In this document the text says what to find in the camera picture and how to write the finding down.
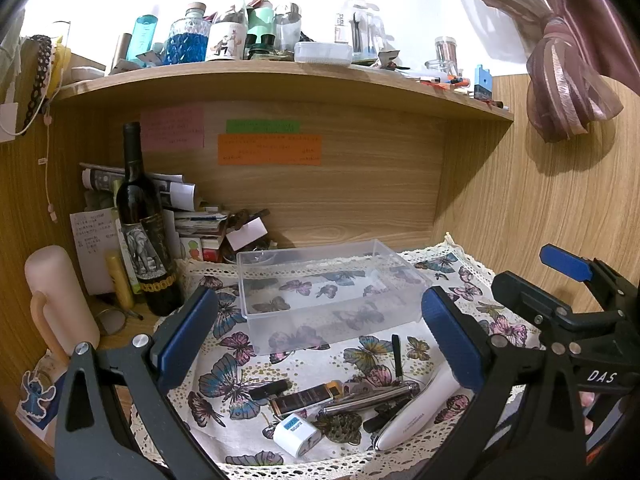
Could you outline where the wooden shelf board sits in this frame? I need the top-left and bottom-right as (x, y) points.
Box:
(55, 61), (513, 122)

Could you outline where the teal plastic bottle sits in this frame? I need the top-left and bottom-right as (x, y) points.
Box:
(126, 14), (157, 66)

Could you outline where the blue stitch sticker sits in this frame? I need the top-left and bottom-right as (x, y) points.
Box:
(16, 370), (65, 430)

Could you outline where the black pen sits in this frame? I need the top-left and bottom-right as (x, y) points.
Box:
(392, 334), (404, 385)

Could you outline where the white paper tag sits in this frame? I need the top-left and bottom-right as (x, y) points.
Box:
(226, 218), (268, 252)

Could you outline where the white plastic container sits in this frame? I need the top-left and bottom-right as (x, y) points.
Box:
(294, 41), (352, 66)

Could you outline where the stack of papers and books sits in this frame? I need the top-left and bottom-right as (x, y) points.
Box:
(69, 161), (231, 296)

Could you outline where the green sticky note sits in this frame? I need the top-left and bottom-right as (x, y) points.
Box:
(226, 119), (300, 133)

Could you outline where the butterfly print lace cloth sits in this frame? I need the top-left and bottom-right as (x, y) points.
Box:
(130, 231), (544, 480)

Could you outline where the blue glass bottle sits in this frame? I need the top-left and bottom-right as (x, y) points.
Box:
(164, 2), (210, 65)

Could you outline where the green white bottle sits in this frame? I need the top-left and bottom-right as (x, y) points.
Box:
(245, 0), (276, 58)

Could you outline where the clear plastic storage box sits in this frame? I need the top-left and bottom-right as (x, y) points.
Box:
(236, 240), (432, 356)

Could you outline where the person's right hand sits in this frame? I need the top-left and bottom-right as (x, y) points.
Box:
(579, 391), (597, 434)

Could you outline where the dark wine bottle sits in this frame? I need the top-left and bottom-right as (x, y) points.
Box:
(116, 122), (183, 316)

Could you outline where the white electric toothbrush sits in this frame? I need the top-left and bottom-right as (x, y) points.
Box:
(373, 362), (460, 452)

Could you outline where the yellow tube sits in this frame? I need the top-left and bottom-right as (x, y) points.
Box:
(105, 250), (134, 311)

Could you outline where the pink ceramic mug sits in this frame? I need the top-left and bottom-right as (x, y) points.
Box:
(24, 245), (100, 365)

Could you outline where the white printed mug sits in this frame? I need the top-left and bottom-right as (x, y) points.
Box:
(205, 22), (247, 61)

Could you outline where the pink sticky note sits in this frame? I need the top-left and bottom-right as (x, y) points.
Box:
(140, 103), (205, 152)

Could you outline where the mauve curtain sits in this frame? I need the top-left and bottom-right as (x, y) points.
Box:
(480, 0), (639, 143)

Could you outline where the silver metal pen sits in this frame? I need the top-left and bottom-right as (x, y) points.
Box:
(318, 382), (420, 416)

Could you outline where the orange sticky note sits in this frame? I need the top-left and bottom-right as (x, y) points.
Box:
(217, 133), (322, 166)

